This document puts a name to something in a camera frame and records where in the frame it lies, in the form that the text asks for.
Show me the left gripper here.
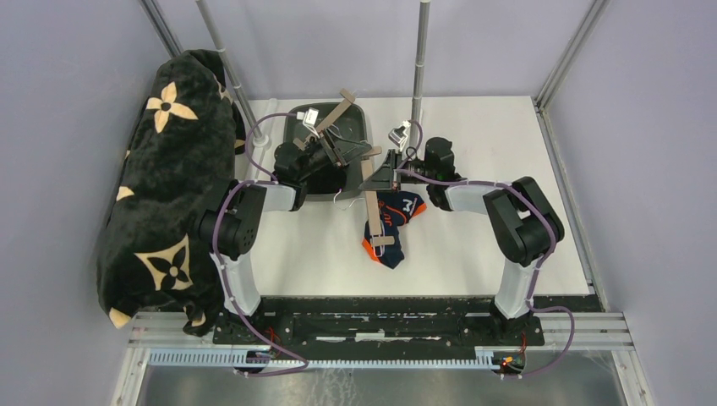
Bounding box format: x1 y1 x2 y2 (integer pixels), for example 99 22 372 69
295 128 372 181

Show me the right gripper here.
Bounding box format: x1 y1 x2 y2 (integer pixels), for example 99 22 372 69
359 150 435 194

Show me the navy orange underwear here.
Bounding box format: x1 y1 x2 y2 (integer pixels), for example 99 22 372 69
362 191 426 269

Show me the wooden clip hanger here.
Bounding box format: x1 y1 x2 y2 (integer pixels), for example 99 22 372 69
342 146 396 248
283 89 367 142

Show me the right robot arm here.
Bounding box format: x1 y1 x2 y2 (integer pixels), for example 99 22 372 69
359 137 565 345

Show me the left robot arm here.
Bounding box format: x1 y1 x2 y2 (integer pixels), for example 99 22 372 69
194 134 381 344

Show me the black underwear white waistband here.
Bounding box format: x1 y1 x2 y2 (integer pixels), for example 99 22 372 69
307 166 347 195

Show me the grey plastic basin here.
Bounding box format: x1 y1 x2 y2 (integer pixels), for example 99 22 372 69
275 126 369 201

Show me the left metal rack pole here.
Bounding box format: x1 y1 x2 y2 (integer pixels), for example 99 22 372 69
195 0 265 145

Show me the metal rack pole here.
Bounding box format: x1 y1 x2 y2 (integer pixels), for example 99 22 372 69
411 0 431 121
195 0 265 145

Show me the right metal rack pole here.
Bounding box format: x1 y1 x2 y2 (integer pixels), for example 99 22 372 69
411 0 431 121

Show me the black floral plush blanket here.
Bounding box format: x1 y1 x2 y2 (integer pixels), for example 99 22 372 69
96 49 246 337

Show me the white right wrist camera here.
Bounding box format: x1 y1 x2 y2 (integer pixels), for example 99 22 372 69
388 120 412 151

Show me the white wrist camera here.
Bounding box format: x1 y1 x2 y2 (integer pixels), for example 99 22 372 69
297 107 319 127
388 120 412 151

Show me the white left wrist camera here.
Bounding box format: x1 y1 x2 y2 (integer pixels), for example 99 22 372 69
297 107 319 127

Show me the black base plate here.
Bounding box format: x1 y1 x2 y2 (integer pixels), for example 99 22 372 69
248 296 545 361

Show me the grey cable duct strip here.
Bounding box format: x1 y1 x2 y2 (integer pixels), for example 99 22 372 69
148 348 499 371

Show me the aluminium frame rail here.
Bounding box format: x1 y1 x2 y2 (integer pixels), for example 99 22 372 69
534 0 610 112

